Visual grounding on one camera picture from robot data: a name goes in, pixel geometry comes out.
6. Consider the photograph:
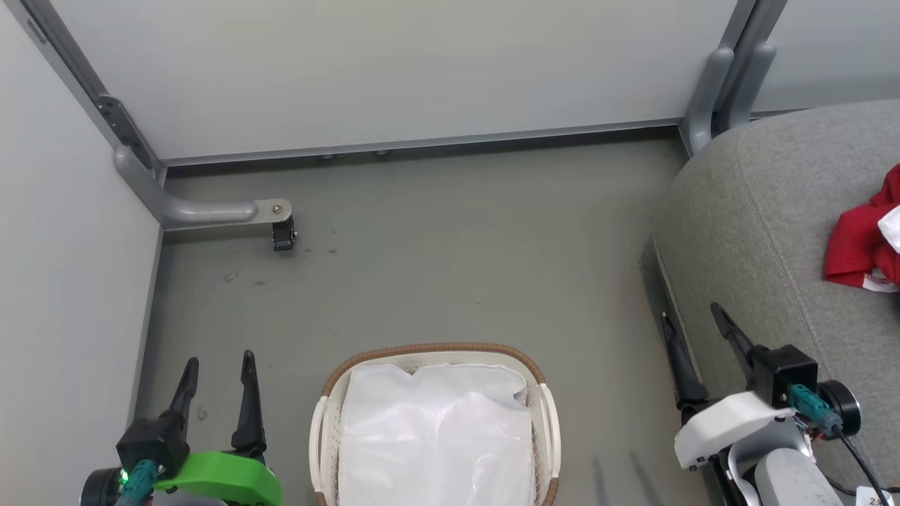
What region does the red and white garment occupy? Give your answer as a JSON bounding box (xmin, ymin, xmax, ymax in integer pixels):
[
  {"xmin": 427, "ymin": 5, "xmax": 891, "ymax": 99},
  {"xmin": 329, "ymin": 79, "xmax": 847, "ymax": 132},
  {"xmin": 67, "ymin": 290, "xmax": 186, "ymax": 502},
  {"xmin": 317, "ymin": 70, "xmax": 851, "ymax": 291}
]
[{"xmin": 823, "ymin": 164, "xmax": 900, "ymax": 294}]

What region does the teal plug left camera cable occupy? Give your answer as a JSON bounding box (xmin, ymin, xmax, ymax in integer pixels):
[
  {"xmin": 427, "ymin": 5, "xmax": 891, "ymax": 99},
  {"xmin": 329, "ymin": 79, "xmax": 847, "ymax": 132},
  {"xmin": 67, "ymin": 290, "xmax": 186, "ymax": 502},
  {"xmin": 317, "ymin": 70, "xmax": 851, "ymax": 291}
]
[{"xmin": 115, "ymin": 460, "xmax": 160, "ymax": 506}]

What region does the teal plug right camera cable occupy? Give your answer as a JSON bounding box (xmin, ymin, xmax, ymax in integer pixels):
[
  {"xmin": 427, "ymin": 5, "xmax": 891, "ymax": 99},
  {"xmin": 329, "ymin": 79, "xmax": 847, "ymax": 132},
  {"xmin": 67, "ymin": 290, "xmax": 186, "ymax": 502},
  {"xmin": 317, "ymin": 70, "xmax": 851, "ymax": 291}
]
[{"xmin": 787, "ymin": 384, "xmax": 891, "ymax": 506}]

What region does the black caster wheel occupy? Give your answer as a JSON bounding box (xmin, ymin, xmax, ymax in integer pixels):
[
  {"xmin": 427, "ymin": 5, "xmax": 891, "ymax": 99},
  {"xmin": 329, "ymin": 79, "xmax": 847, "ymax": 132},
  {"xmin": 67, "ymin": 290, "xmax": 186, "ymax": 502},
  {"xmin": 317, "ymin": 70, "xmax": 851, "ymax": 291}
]
[{"xmin": 271, "ymin": 216, "xmax": 297, "ymax": 252}]

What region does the grey partition post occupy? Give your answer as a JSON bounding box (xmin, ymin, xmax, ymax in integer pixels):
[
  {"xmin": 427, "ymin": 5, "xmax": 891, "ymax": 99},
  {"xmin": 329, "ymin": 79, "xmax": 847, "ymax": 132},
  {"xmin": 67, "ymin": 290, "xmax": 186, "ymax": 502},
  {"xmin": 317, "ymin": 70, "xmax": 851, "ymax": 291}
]
[
  {"xmin": 712, "ymin": 0, "xmax": 790, "ymax": 134},
  {"xmin": 0, "ymin": 0, "xmax": 167, "ymax": 185}
]

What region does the dark metal bracket plate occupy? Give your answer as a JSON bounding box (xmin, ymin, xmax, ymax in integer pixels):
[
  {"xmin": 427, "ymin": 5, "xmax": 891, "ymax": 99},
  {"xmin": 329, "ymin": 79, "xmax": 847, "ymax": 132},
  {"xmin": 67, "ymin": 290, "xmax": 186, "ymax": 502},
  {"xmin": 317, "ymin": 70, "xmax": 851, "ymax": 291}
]
[{"xmin": 96, "ymin": 94, "xmax": 160, "ymax": 178}]

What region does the white basket liner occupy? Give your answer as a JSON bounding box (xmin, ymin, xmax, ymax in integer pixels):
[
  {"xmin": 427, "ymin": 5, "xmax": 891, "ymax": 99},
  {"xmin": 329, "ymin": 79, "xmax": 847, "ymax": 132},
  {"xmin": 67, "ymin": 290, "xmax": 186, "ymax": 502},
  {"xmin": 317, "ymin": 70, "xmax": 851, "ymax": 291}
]
[{"xmin": 337, "ymin": 361, "xmax": 536, "ymax": 506}]

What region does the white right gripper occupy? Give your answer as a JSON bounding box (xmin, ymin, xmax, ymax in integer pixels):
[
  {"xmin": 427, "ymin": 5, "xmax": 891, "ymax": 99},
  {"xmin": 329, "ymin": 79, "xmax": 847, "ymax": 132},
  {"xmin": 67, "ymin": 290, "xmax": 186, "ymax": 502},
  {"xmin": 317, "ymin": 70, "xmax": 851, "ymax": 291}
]
[{"xmin": 661, "ymin": 302, "xmax": 796, "ymax": 471}]

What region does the aluminium panel bottom rail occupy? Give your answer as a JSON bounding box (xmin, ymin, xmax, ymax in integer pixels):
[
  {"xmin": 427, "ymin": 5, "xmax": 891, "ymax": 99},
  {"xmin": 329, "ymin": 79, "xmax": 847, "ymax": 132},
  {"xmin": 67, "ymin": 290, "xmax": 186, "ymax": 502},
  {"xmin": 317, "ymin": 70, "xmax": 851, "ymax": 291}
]
[
  {"xmin": 160, "ymin": 118, "xmax": 683, "ymax": 168},
  {"xmin": 128, "ymin": 228, "xmax": 165, "ymax": 424}
]

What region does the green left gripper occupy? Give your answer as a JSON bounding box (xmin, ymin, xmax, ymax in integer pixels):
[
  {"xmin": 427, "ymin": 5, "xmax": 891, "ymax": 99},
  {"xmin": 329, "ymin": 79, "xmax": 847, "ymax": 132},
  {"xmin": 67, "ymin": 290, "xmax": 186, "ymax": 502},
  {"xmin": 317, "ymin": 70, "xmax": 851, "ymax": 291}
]
[{"xmin": 153, "ymin": 350, "xmax": 283, "ymax": 506}]

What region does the long grey partition foot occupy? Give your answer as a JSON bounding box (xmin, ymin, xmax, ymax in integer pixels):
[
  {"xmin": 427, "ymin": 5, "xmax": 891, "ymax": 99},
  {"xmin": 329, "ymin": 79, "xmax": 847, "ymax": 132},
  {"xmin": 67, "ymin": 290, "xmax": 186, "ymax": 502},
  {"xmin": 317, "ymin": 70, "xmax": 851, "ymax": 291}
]
[{"xmin": 113, "ymin": 144, "xmax": 293, "ymax": 232}]

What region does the short grey partition foot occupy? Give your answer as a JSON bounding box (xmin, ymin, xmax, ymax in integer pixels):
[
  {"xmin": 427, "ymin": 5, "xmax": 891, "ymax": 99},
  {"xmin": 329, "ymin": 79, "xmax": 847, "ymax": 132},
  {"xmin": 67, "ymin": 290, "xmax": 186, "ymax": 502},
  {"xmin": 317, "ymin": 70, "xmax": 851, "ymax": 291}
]
[
  {"xmin": 685, "ymin": 46, "xmax": 736, "ymax": 157},
  {"xmin": 724, "ymin": 42, "xmax": 778, "ymax": 131}
]

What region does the grey fabric sofa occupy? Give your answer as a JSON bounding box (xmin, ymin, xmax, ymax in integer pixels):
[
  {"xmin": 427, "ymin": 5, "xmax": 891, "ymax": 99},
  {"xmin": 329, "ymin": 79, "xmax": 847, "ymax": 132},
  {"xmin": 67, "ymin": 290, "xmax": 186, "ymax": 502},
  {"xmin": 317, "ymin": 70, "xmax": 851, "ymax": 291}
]
[{"xmin": 651, "ymin": 98, "xmax": 900, "ymax": 506}]

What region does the teal plug camera cable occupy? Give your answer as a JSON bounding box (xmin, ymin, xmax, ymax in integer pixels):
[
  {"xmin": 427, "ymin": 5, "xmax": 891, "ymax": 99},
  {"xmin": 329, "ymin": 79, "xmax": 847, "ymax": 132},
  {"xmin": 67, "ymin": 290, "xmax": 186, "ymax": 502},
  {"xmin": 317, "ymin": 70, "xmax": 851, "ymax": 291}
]
[
  {"xmin": 787, "ymin": 384, "xmax": 891, "ymax": 506},
  {"xmin": 115, "ymin": 460, "xmax": 160, "ymax": 506}
]

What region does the white wicker-rimmed laundry basket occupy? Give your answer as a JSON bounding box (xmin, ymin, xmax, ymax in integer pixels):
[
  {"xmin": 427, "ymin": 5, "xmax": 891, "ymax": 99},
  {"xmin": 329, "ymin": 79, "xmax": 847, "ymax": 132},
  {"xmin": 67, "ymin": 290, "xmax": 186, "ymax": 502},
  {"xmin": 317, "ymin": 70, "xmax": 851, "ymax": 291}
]
[{"xmin": 309, "ymin": 342, "xmax": 562, "ymax": 506}]

